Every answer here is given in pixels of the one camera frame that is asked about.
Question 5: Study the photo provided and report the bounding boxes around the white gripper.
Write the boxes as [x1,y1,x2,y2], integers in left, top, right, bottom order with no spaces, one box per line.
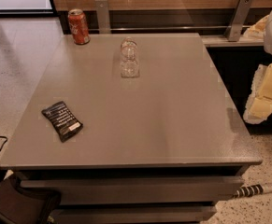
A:
[243,10,272,124]

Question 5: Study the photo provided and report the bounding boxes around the clear plastic water bottle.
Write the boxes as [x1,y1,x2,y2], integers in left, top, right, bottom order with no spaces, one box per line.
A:
[120,37,139,78]

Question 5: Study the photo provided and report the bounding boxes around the red soda can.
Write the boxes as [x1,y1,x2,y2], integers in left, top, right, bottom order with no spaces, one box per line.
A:
[68,8,90,45]

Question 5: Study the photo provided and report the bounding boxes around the black snack packet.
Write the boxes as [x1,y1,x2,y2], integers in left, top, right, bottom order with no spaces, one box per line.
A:
[41,101,83,142]

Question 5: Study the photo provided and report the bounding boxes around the lower grey drawer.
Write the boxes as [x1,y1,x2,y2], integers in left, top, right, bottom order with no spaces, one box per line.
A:
[51,206,216,224]

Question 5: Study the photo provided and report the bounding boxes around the grey drawer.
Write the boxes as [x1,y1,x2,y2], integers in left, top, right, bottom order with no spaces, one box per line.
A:
[21,176,243,205]
[51,206,216,224]

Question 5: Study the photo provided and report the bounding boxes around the upper grey drawer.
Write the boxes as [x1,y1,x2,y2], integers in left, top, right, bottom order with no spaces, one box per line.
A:
[21,176,243,205]

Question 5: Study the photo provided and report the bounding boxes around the dark chair seat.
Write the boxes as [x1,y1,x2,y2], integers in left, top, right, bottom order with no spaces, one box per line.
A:
[0,175,61,224]

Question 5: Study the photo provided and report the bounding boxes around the right metal wall bracket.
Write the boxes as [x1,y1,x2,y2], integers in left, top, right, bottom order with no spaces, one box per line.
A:
[224,0,253,42]

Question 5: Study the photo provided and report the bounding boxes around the metal wall bracket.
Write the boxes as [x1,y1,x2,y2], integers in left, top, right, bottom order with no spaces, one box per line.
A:
[95,0,111,34]
[224,0,253,42]

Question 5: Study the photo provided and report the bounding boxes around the striped cylindrical handle on floor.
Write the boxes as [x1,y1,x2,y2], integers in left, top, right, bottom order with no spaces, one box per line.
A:
[233,183,272,198]

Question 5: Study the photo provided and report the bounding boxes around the left metal wall bracket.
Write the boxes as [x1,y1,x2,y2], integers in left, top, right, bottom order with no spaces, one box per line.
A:
[95,0,111,34]

